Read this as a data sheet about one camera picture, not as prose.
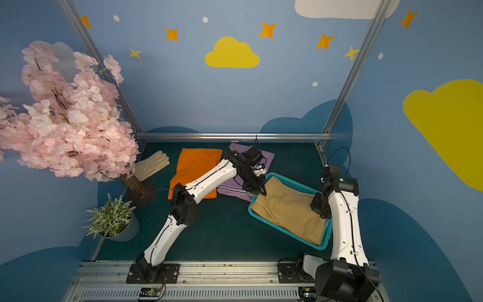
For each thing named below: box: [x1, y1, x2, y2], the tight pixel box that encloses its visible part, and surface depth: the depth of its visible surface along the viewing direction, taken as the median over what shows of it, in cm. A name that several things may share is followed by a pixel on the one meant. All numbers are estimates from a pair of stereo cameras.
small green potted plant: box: [81, 193, 141, 243], surface depth 74 cm
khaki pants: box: [251, 176, 327, 247], surface depth 80 cm
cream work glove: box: [133, 150, 171, 182], surface depth 113 cm
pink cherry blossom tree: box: [0, 43, 147, 199], surface depth 53 cm
